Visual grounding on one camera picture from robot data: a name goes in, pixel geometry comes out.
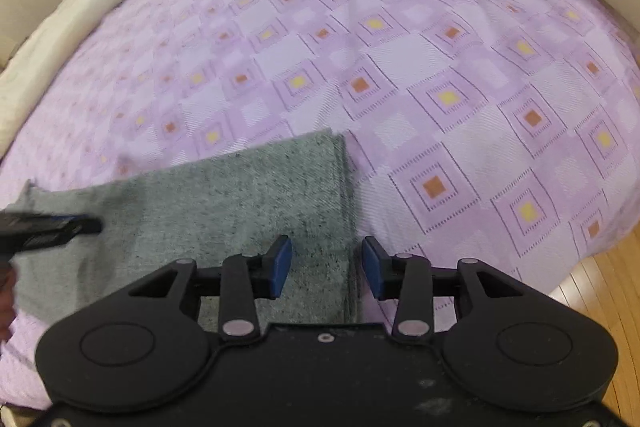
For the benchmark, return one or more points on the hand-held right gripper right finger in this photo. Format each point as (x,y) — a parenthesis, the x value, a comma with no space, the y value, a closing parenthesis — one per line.
(375,268)

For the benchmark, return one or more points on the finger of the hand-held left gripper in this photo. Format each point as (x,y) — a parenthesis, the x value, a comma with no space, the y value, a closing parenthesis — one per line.
(75,225)

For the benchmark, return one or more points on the purple checked bed sheet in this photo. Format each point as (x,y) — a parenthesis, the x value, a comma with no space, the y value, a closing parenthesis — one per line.
(425,57)

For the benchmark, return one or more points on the grey speckled pants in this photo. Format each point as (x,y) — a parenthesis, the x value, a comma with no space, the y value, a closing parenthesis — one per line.
(225,197)

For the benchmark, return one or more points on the cream duvet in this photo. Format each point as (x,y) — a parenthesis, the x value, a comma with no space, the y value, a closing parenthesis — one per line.
(55,32)

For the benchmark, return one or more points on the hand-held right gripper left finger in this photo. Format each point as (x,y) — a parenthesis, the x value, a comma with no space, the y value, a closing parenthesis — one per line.
(280,268)

